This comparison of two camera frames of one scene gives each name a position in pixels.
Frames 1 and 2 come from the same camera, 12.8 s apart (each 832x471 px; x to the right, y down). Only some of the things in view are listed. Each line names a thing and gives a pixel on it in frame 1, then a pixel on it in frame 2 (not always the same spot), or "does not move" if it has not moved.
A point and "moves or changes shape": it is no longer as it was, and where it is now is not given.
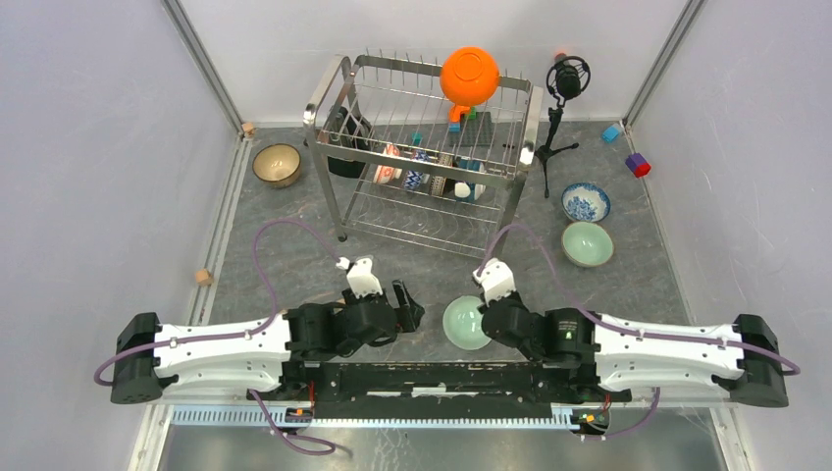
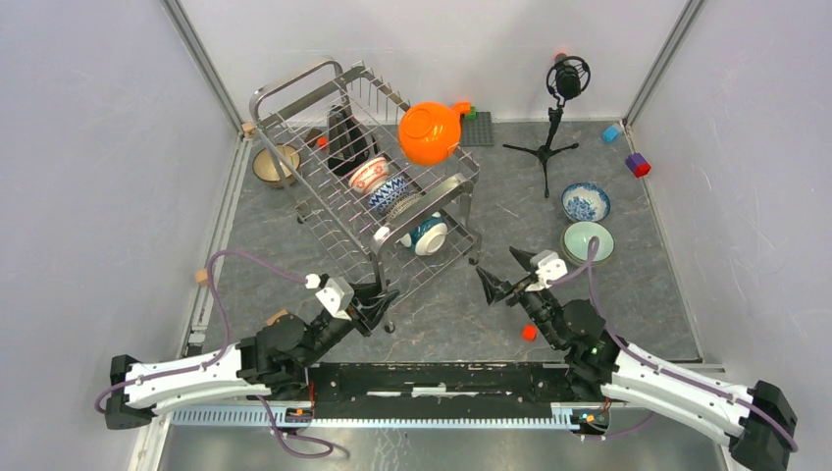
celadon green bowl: (587, 244) does not move
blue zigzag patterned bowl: (412, 180) to (383, 197)
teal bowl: (467, 191) to (429, 237)
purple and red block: (638, 165) does not move
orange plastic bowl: (469, 76) to (429, 132)
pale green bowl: (462, 324) to (575, 238)
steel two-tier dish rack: (404, 164) moves or changes shape
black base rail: (454, 388) does not move
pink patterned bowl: (385, 174) to (369, 176)
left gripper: (409, 310) to (369, 298)
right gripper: (514, 297) to (494, 289)
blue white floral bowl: (585, 202) does not move
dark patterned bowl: (438, 184) to (402, 206)
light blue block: (610, 133) does not move
